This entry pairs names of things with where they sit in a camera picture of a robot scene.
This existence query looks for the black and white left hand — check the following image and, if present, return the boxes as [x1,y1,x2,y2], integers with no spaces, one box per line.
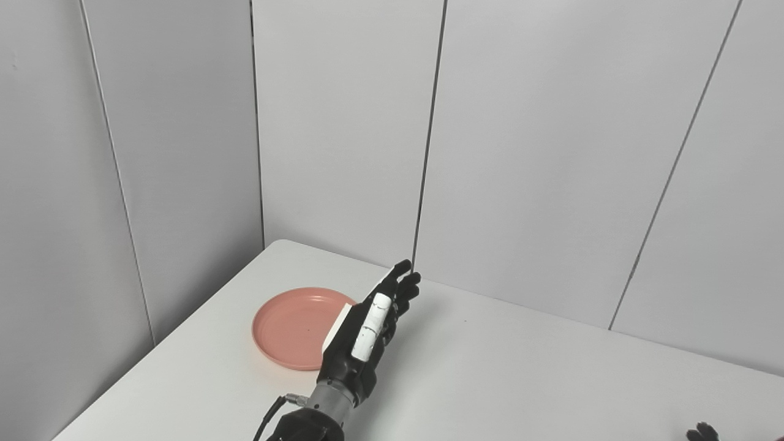
[318,259,422,408]

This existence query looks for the pink round plate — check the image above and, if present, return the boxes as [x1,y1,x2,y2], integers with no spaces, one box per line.
[251,287,357,371]

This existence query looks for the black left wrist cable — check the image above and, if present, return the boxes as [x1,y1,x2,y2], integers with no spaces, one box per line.
[253,394,309,441]

